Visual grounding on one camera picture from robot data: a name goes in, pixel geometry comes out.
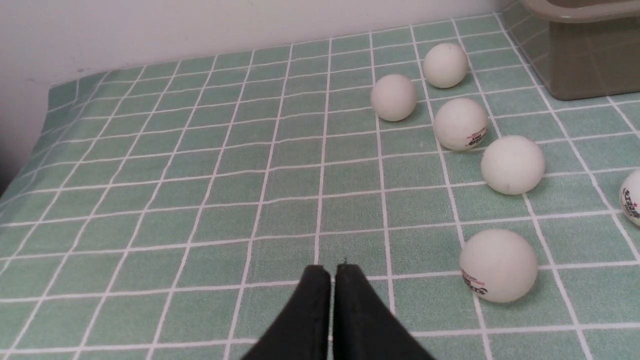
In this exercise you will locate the white ping-pong ball bin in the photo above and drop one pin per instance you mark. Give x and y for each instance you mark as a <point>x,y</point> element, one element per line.
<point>445,65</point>

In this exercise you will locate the white ping-pong ball plain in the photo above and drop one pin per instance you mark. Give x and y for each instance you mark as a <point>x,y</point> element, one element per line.
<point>513,165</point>

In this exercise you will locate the olive green plastic bin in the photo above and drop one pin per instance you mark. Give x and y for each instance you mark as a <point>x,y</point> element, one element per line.
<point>579,48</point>

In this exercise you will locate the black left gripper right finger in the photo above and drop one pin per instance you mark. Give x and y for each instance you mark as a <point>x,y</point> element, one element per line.
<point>363,327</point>

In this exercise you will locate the green checkered tablecloth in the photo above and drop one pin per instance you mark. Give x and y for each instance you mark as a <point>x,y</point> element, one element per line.
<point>169,210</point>

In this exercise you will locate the white ping-pong ball red logo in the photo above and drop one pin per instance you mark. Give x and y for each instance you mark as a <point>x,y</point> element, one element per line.
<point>461,124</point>

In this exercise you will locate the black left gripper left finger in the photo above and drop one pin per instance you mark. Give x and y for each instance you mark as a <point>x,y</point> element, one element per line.
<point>301,330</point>

